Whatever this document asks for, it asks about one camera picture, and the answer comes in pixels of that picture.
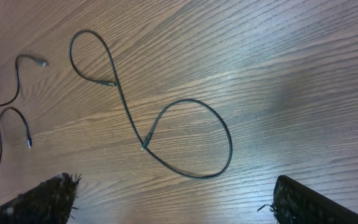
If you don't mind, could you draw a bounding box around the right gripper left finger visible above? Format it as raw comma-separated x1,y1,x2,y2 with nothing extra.
0,173,80,224

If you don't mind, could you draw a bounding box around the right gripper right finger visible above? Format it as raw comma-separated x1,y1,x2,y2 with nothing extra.
272,175,358,224

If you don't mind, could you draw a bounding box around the black USB-C cable long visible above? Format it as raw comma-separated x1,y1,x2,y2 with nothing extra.
68,30,233,179

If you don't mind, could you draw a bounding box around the black USB-C cable short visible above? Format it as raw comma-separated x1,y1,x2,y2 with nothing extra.
0,54,48,165

